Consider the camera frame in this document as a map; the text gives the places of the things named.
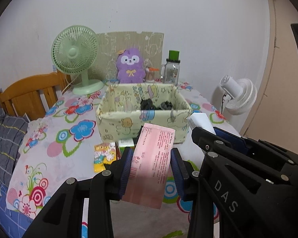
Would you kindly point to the cartoon printed cardboard sheet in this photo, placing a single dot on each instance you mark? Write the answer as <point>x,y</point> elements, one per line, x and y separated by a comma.
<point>150,45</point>

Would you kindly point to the cream cartoon fabric storage box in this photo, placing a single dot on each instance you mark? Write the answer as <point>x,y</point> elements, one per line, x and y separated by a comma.
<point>119,115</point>

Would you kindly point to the green desk fan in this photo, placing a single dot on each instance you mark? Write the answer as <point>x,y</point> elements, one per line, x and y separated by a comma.
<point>74,51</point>

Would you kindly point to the green tissue pack black band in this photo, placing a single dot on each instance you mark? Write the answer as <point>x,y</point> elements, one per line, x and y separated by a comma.
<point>121,146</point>

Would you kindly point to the pink printed packet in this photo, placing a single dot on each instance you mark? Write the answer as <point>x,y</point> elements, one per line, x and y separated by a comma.
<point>150,166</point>

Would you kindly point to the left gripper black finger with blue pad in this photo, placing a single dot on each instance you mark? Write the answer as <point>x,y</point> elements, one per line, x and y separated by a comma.
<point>203,188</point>
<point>62,215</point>

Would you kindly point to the blue bed sheet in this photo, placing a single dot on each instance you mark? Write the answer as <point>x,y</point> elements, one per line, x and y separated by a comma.
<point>12,222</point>

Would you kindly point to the white floor fan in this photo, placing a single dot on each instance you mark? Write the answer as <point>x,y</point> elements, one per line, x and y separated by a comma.
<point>235,97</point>

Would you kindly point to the wooden bed headboard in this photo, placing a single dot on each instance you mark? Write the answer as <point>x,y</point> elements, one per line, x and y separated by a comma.
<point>23,96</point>

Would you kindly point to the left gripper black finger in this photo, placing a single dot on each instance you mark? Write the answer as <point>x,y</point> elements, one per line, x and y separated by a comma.
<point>279,172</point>
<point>259,150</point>

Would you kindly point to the glass jar green lid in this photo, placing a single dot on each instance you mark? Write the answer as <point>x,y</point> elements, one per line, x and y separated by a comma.
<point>170,71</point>

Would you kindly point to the yellow cartoon tissue pack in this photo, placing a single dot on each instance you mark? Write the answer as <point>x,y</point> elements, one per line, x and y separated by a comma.
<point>104,153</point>

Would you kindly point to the grey plaid pillow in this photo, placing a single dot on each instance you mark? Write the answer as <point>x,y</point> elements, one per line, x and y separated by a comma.
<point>12,132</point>

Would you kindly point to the black soft cloth bundle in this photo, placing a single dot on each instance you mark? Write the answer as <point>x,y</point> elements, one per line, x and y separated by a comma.
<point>148,104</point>

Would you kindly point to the purple plush toy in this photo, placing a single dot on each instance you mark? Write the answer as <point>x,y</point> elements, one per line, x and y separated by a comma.
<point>130,66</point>

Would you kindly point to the cotton swab jar orange lid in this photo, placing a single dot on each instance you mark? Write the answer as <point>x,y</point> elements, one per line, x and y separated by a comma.
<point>151,74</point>

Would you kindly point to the white foam sponge block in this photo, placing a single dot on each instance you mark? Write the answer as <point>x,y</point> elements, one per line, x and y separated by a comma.
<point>200,120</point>

